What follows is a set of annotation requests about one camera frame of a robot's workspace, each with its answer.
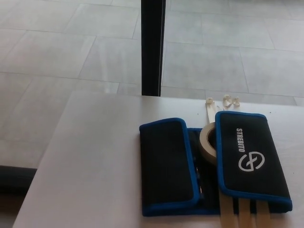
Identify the black toolkit case blue trim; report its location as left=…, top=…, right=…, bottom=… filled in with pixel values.
left=139, top=110, right=293, bottom=217

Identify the beige masking tape roll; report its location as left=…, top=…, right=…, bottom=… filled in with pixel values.
left=199, top=122, right=218, bottom=166

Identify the black vertical frame post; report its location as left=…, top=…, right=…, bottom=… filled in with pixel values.
left=140, top=0, right=166, bottom=97

